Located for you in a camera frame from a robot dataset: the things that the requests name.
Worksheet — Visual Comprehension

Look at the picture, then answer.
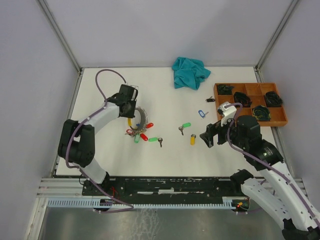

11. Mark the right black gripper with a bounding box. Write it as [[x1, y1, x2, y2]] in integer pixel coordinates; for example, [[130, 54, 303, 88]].
[[198, 113, 247, 149]]

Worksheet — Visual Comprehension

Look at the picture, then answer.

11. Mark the yellow key tag key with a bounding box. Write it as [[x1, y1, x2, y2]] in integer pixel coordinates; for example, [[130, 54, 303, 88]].
[[190, 134, 196, 146]]

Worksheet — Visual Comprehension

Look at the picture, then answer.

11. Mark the large metal keyring yellow handle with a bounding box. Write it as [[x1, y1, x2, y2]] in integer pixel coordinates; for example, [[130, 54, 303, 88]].
[[125, 106, 148, 136]]

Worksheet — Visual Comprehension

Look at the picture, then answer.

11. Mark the green tag key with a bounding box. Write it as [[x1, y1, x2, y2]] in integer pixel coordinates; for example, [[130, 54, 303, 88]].
[[178, 122, 192, 136], [148, 137, 163, 147]]

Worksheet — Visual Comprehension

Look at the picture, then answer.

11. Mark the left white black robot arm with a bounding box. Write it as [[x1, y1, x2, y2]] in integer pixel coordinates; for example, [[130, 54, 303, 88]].
[[57, 84, 138, 195]]

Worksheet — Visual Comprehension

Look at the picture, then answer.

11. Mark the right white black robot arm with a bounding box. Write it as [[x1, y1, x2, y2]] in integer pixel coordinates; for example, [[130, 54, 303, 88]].
[[200, 115, 320, 240]]

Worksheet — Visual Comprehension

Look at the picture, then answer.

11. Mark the blue key tag key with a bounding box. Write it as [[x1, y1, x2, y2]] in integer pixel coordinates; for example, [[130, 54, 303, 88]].
[[198, 110, 208, 119]]

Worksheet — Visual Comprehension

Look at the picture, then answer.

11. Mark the black key tag key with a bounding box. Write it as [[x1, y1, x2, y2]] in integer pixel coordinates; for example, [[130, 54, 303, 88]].
[[205, 96, 216, 103]]

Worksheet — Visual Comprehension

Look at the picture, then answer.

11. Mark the red key tag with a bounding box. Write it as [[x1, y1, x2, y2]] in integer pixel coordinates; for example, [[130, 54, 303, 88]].
[[139, 133, 148, 141]]

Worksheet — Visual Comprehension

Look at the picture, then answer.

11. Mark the wooden compartment tray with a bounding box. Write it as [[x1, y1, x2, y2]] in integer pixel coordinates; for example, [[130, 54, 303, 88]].
[[213, 83, 288, 127]]

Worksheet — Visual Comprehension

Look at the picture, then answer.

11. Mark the teal cloth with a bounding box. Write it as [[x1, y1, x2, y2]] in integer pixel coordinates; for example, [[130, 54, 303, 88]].
[[171, 57, 211, 91]]

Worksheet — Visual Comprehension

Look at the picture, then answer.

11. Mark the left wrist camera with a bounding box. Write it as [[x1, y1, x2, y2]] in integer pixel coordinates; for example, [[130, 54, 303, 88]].
[[126, 82, 139, 98]]

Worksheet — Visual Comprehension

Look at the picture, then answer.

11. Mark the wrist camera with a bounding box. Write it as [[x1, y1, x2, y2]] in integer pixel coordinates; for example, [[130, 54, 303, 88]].
[[217, 101, 237, 127], [126, 82, 139, 98]]

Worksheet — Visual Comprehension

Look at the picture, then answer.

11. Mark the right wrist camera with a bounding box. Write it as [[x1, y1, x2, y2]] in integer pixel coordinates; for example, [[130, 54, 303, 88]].
[[217, 101, 237, 127]]

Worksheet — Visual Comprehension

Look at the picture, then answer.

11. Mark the green key tag on ring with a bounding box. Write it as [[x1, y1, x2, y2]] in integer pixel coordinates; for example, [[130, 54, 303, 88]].
[[134, 134, 140, 143]]

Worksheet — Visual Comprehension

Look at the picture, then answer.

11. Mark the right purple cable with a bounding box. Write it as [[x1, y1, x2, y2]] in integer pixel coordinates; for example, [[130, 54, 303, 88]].
[[226, 102, 318, 226]]

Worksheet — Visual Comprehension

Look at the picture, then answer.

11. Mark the purple cable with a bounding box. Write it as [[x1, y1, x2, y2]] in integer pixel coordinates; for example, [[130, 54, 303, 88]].
[[65, 69, 136, 213], [226, 102, 318, 226]]

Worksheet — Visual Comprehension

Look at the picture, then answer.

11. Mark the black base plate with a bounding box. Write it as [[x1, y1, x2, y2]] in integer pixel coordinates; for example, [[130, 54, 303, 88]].
[[81, 176, 260, 203]]

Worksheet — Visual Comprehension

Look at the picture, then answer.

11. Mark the black strap bundle middle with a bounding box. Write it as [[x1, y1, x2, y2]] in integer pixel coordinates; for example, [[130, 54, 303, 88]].
[[233, 91, 253, 108]]

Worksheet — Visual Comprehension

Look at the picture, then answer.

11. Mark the black strap bundle top left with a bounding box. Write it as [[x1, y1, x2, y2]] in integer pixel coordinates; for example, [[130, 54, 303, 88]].
[[216, 84, 235, 96]]

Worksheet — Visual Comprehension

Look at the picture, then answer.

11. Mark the black green strap bundle bottom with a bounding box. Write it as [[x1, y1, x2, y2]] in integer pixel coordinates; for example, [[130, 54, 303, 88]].
[[251, 104, 272, 123]]

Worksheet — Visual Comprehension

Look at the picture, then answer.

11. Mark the white cable duct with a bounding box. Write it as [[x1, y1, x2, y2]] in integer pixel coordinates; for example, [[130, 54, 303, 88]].
[[46, 196, 238, 208]]

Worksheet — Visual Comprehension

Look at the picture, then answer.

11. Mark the black strap bundle right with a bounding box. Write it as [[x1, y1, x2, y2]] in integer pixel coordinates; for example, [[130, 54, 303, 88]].
[[264, 90, 284, 107]]

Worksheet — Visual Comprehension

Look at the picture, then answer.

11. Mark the aluminium frame rail right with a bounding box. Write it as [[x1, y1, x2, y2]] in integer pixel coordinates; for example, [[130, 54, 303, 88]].
[[255, 0, 301, 72]]

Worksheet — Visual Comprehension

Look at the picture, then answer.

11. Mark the aluminium frame rail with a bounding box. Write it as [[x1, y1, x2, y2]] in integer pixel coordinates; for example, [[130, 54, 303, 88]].
[[36, 0, 82, 73], [255, 0, 301, 72]]

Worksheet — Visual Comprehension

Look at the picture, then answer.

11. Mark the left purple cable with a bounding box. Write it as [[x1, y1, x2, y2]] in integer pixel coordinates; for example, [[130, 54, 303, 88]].
[[65, 69, 136, 213]]

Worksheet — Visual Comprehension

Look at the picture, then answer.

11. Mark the aluminium frame rail left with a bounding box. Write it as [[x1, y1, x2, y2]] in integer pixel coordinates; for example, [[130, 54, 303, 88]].
[[36, 0, 82, 73]]

